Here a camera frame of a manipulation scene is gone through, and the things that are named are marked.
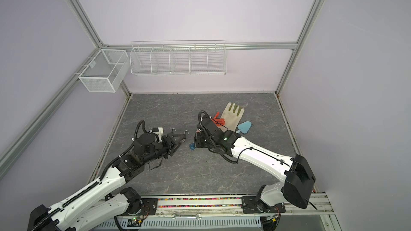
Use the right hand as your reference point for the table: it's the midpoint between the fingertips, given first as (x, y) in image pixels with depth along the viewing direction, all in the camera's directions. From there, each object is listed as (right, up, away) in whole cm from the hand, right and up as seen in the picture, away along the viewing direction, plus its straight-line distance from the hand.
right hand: (194, 140), depth 76 cm
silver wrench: (+2, -33, -5) cm, 34 cm away
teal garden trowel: (+29, +3, +25) cm, 38 cm away
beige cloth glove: (+22, +8, +29) cm, 37 cm away
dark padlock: (-8, 0, +23) cm, 24 cm away
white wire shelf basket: (-12, +47, +23) cm, 54 cm away
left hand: (-4, 0, -3) cm, 5 cm away
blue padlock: (-3, -7, +17) cm, 18 cm away
